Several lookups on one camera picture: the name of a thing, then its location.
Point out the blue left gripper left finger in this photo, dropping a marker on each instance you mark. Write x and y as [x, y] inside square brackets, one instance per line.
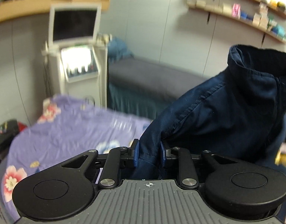
[134, 152]

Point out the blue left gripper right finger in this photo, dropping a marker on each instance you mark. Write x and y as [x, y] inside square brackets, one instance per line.
[165, 153]

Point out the navy blue sweatshirt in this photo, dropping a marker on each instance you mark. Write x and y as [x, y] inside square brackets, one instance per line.
[239, 113]

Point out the grey massage bed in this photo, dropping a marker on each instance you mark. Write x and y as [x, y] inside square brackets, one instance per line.
[144, 88]

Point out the purple floral bed sheet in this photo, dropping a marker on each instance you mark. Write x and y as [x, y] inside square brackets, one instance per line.
[66, 128]

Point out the white medical device cart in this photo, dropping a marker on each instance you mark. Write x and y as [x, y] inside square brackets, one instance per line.
[78, 68]

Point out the blue pillow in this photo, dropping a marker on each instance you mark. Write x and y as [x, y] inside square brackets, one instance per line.
[117, 50]

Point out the yellow bag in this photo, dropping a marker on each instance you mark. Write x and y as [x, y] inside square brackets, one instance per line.
[281, 155]

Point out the black bag with red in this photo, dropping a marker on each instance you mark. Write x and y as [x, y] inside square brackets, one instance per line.
[8, 131]

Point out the white device monitor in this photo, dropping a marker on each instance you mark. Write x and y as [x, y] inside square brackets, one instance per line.
[73, 23]

